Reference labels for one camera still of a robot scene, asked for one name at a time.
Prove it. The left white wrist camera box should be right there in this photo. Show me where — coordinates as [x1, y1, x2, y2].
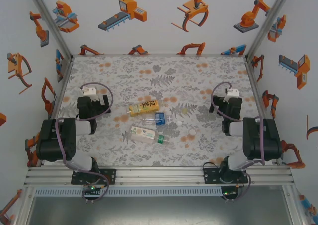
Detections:
[82, 86, 97, 97]

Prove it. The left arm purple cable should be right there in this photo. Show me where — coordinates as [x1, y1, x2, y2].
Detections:
[55, 82, 114, 204]

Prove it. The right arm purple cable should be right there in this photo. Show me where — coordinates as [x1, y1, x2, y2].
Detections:
[211, 81, 266, 202]

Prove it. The yellow label plastic bottle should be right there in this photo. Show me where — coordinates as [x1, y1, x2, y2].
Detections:
[128, 99, 164, 118]

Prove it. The white green label bottle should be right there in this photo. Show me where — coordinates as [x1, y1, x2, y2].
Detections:
[130, 125, 171, 145]

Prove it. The aluminium table side rail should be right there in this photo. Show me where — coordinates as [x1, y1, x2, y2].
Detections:
[46, 56, 75, 121]
[244, 57, 271, 119]

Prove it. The floral patterned tablecloth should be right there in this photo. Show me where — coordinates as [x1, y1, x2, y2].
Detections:
[53, 55, 277, 167]

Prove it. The green circuit board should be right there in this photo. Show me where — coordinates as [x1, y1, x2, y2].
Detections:
[222, 189, 239, 200]
[82, 184, 103, 198]

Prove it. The aluminium frame post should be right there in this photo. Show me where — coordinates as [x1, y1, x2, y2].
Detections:
[25, 0, 75, 60]
[244, 0, 296, 61]

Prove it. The aluminium frame leg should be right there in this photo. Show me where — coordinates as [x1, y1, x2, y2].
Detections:
[282, 185, 306, 225]
[13, 186, 35, 225]

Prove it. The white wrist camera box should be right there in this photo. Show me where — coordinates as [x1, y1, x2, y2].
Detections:
[82, 86, 97, 97]
[224, 87, 239, 99]

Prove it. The aluminium profile rail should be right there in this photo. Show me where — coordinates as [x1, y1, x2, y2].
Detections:
[23, 165, 296, 188]

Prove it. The slotted white cable duct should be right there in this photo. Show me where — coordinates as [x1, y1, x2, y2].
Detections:
[33, 187, 223, 197]

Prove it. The small blue label bottle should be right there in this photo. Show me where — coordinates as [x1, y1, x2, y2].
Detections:
[142, 112, 166, 126]

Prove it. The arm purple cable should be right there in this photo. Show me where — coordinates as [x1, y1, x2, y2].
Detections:
[55, 82, 114, 204]
[211, 81, 266, 202]

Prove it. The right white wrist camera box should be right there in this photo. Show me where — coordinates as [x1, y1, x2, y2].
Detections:
[224, 87, 239, 99]

